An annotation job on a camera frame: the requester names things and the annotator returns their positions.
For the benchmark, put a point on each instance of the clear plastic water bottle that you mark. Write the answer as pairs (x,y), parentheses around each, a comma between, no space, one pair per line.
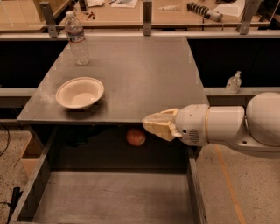
(77,39)

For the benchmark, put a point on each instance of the left metal bracket post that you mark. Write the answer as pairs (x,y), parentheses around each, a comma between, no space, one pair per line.
(47,12)

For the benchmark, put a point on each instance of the middle metal bracket post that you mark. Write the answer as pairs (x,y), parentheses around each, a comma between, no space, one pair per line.
(147,15)

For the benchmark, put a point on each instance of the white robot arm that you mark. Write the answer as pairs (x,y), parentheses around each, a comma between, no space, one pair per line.
(252,129)

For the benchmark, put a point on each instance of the white paper bowl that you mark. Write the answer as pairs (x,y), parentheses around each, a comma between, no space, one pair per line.
(79,93)

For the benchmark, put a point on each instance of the cardboard box on floor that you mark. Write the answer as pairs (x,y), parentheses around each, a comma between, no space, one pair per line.
(30,155)

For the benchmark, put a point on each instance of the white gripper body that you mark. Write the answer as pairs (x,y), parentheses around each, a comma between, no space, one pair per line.
(191,123)

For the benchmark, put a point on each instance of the right metal bracket post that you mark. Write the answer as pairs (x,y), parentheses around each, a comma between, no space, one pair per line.
(250,9)

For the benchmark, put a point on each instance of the grey metal cabinet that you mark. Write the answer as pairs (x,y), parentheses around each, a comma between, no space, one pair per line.
(141,76)

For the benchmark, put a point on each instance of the red apple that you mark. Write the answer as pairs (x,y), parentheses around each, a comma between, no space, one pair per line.
(136,137)

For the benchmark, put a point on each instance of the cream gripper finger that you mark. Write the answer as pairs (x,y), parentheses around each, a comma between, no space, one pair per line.
(164,130)
(162,117)

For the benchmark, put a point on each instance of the white papers on bench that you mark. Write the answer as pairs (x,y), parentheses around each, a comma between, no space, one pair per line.
(124,3)

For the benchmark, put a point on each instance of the metal bracket post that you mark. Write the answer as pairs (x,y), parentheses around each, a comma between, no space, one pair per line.
(47,12)
(250,9)
(147,15)

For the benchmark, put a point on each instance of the open grey drawer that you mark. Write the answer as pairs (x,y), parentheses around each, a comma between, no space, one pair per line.
(107,181)

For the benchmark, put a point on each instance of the clear hand sanitizer bottle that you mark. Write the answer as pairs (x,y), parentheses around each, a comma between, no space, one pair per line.
(233,83)

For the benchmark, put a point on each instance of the black clamp tool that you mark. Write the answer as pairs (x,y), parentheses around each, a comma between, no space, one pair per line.
(16,195)

